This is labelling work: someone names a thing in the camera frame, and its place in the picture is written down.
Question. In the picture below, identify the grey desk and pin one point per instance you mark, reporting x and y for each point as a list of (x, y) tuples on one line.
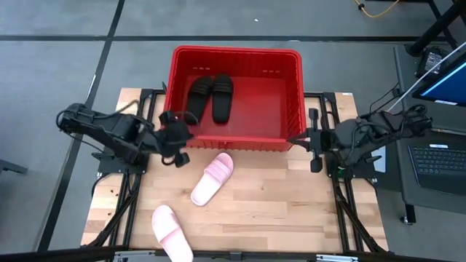
[(404, 182)]

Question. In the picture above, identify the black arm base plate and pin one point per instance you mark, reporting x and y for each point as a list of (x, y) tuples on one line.
[(109, 165), (360, 174)]

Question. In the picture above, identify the black aluminium frame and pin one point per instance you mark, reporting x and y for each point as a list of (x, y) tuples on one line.
[(128, 203), (339, 218)]

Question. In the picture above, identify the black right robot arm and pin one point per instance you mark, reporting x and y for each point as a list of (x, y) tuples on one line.
[(382, 125)]

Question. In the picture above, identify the black power adapter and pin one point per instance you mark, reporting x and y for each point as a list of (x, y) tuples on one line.
[(431, 60)]

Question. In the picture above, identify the computer monitor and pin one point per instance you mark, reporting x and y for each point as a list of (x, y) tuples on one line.
[(448, 87)]

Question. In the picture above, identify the silver metal bracket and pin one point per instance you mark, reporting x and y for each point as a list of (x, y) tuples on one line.
[(134, 256), (336, 258)]

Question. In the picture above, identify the black stand pole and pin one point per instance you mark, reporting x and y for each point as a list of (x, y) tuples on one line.
[(437, 27)]

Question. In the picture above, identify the black laptop keyboard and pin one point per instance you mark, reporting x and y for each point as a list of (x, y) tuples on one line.
[(437, 163)]

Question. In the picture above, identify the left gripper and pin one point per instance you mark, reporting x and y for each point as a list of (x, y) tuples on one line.
[(174, 134)]

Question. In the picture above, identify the desk leg with caster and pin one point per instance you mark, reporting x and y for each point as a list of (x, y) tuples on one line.
[(409, 214)]

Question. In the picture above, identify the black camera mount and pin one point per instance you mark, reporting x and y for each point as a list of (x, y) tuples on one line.
[(236, 255)]

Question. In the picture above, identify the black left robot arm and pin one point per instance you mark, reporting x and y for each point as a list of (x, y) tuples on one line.
[(109, 127)]

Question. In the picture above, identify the white card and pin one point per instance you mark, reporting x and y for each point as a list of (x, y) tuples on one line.
[(379, 162)]

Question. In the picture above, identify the grey furniture foot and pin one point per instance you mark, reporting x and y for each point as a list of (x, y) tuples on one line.
[(11, 166)]

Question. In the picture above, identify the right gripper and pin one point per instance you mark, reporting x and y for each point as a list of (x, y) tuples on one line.
[(324, 140)]

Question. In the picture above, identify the red plastic bin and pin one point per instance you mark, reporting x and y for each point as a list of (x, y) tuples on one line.
[(262, 109)]

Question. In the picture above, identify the black crossbar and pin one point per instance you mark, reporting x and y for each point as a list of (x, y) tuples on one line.
[(273, 256)]

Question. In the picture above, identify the black slide sandal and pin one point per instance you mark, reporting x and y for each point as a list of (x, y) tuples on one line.
[(198, 94), (223, 98)]

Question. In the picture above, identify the pink slide sandal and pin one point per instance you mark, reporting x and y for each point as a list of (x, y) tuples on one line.
[(205, 189), (167, 225)]

